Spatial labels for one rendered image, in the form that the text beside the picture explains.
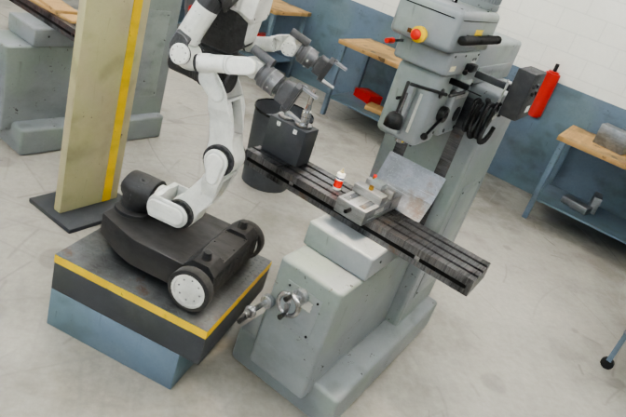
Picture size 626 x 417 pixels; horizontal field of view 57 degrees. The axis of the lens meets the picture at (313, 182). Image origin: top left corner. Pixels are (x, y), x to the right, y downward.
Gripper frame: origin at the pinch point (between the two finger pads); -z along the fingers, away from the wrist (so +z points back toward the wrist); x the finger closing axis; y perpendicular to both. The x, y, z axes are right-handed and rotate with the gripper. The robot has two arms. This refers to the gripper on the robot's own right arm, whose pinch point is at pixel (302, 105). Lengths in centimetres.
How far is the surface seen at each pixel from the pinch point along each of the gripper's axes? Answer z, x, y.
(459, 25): -26, 53, 22
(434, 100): -36, 25, 39
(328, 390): -81, -102, 25
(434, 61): -26, 37, 34
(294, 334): -53, -88, 20
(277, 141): 11, -41, 68
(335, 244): -42, -48, 33
